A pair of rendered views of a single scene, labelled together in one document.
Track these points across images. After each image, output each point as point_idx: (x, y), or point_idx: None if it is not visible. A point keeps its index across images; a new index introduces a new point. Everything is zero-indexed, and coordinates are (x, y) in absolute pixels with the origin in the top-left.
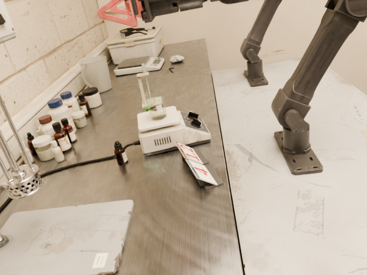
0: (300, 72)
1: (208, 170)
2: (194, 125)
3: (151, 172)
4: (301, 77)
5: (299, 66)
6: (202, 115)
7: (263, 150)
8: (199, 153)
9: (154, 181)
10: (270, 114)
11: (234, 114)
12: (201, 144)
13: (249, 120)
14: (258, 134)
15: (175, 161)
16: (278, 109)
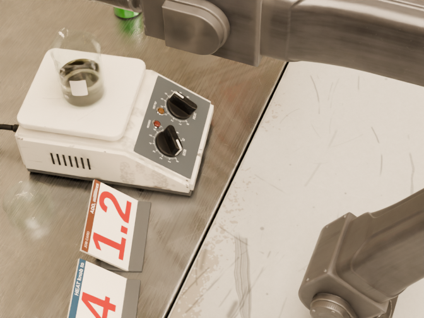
0: (383, 239)
1: (124, 300)
2: (160, 147)
3: (12, 233)
4: (378, 251)
5: (394, 213)
6: (236, 77)
7: (281, 295)
8: (141, 228)
9: (2, 269)
10: (389, 161)
11: (306, 115)
12: (166, 192)
13: (327, 158)
14: (309, 226)
15: (78, 225)
16: (306, 279)
